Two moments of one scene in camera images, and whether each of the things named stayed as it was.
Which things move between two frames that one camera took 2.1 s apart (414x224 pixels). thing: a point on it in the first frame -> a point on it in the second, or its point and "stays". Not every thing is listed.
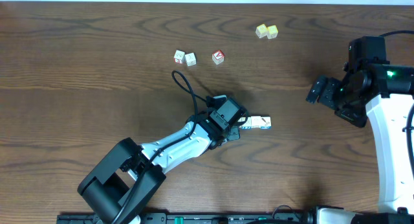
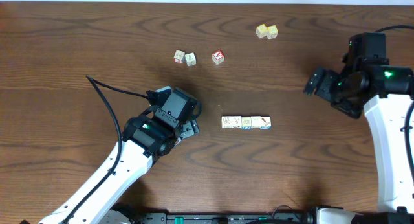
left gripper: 235,131 -> 189,129
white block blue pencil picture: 265,122 stays
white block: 248,124 stays
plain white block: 255,122 stays
